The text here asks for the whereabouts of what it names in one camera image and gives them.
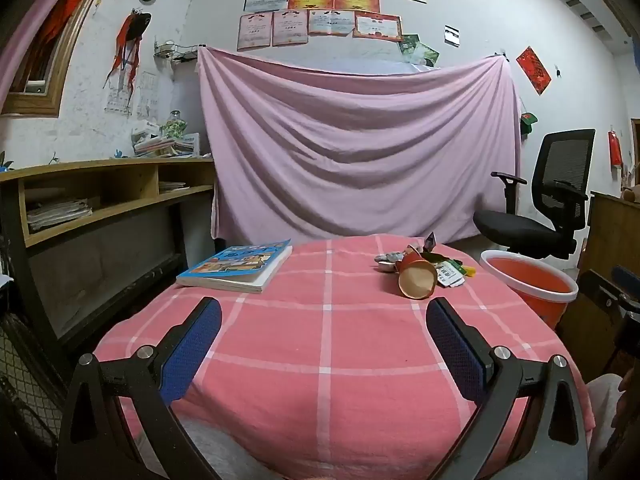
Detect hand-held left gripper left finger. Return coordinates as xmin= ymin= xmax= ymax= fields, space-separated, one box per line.
xmin=56 ymin=296 xmax=223 ymax=480

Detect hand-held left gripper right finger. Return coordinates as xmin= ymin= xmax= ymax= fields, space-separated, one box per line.
xmin=425 ymin=296 xmax=590 ymax=480

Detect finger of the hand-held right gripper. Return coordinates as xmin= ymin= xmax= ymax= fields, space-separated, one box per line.
xmin=611 ymin=265 xmax=640 ymax=307
xmin=580 ymin=269 xmax=626 ymax=313

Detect orange bucket with white rim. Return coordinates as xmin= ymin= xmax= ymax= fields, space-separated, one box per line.
xmin=480 ymin=250 xmax=579 ymax=331

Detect white printed wrapper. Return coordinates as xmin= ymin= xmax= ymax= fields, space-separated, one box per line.
xmin=435 ymin=262 xmax=464 ymax=289

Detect red brown paper cup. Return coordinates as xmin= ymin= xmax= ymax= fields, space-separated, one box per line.
xmin=396 ymin=245 xmax=438 ymax=301

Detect wooden cabinet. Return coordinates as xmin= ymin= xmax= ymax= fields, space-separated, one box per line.
xmin=580 ymin=191 xmax=640 ymax=281

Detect person's grey trouser leg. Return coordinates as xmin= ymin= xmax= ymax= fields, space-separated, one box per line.
xmin=585 ymin=375 xmax=632 ymax=480

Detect blue illustrated book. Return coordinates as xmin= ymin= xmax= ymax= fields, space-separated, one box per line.
xmin=176 ymin=239 xmax=293 ymax=294

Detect black mesh office chair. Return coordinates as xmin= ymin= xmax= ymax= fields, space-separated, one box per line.
xmin=472 ymin=129 xmax=597 ymax=261

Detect pink checked tablecloth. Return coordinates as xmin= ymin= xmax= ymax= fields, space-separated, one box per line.
xmin=92 ymin=234 xmax=596 ymax=480

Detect metal mesh rack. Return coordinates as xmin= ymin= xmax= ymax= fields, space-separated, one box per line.
xmin=0 ymin=310 xmax=76 ymax=461

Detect stack of papers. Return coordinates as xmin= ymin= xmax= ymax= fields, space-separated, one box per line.
xmin=26 ymin=199 xmax=95 ymax=233

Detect stack of books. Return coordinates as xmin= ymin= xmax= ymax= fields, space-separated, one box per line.
xmin=132 ymin=132 xmax=201 ymax=157

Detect wooden desk shelf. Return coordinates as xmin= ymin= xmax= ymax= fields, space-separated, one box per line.
xmin=0 ymin=156 xmax=217 ymax=361

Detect white box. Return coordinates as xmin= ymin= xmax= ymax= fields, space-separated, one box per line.
xmin=131 ymin=120 xmax=166 ymax=148

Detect glass candy jar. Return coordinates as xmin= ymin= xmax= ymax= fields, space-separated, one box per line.
xmin=161 ymin=110 xmax=188 ymax=138

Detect hanging pink sheet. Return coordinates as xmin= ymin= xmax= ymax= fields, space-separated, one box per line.
xmin=196 ymin=46 xmax=523 ymax=243

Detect red tassel ornament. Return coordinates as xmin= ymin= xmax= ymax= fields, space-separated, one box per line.
xmin=103 ymin=8 xmax=152 ymax=96

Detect pink curtain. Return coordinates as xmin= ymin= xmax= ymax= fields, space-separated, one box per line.
xmin=0 ymin=0 xmax=101 ymax=106

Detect red paper wall decoration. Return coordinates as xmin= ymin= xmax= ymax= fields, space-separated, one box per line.
xmin=516 ymin=46 xmax=552 ymax=97

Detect paper wall chart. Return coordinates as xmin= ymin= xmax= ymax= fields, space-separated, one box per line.
xmin=135 ymin=71 xmax=158 ymax=121
xmin=105 ymin=80 xmax=132 ymax=113

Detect wire wall rack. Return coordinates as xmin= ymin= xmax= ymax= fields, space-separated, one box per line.
xmin=153 ymin=40 xmax=198 ymax=63

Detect wooden window frame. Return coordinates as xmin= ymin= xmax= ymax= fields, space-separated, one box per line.
xmin=0 ymin=0 xmax=118 ymax=118

